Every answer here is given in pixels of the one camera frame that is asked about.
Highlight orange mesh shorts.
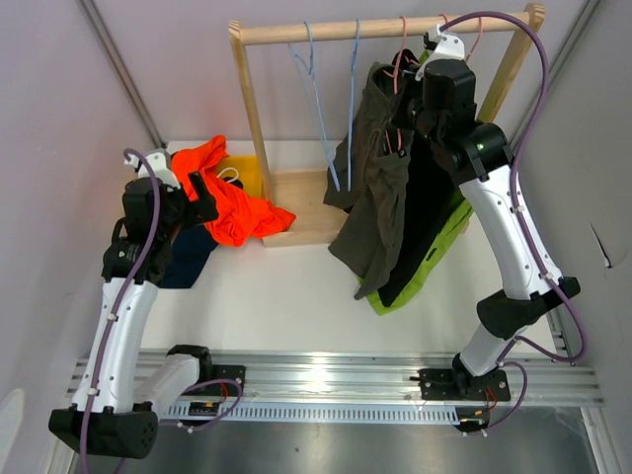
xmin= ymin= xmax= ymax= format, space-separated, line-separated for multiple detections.
xmin=172 ymin=135 xmax=296 ymax=247

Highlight navy blue shorts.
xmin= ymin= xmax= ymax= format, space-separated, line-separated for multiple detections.
xmin=159 ymin=225 xmax=218 ymax=289

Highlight dark olive shorts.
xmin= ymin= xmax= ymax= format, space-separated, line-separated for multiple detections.
xmin=323 ymin=62 xmax=414 ymax=299

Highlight light blue hanger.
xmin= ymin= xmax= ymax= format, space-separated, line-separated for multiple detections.
xmin=347 ymin=18 xmax=361 ymax=192
xmin=287 ymin=22 xmax=341 ymax=192

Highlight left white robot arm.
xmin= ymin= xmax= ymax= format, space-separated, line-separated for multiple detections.
xmin=48 ymin=173 xmax=218 ymax=459

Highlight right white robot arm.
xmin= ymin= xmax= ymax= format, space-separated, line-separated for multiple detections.
xmin=395 ymin=58 xmax=581 ymax=399

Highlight black shorts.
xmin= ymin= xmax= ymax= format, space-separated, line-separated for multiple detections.
xmin=377 ymin=48 xmax=468 ymax=307

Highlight lime green shorts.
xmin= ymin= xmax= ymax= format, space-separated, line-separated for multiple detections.
xmin=329 ymin=48 xmax=472 ymax=314

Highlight yellow plastic tray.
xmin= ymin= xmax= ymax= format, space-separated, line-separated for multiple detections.
xmin=215 ymin=155 xmax=263 ymax=198

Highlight wooden clothes rack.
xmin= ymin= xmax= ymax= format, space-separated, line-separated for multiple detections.
xmin=226 ymin=2 xmax=547 ymax=249

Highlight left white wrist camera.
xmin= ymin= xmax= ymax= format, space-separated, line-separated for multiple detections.
xmin=123 ymin=148 xmax=181 ymax=189

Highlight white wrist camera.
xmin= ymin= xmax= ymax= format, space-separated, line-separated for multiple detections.
xmin=123 ymin=148 xmax=181 ymax=189
xmin=415 ymin=24 xmax=465 ymax=82

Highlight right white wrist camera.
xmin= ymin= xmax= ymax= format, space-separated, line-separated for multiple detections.
xmin=415 ymin=24 xmax=465 ymax=82

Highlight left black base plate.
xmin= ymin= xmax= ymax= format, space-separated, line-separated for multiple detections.
xmin=182 ymin=364 xmax=247 ymax=398

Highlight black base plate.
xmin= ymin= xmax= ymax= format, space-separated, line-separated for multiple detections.
xmin=182 ymin=364 xmax=247 ymax=398
xmin=410 ymin=368 xmax=511 ymax=402

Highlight aluminium mounting rail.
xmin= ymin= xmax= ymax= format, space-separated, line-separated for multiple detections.
xmin=66 ymin=349 xmax=604 ymax=407

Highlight slotted grey cable duct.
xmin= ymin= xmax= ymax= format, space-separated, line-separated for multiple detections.
xmin=159 ymin=401 xmax=489 ymax=426

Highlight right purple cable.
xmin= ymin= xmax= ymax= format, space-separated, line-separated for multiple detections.
xmin=441 ymin=10 xmax=589 ymax=364

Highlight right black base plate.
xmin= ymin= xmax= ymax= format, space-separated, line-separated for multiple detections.
xmin=410 ymin=368 xmax=511 ymax=402

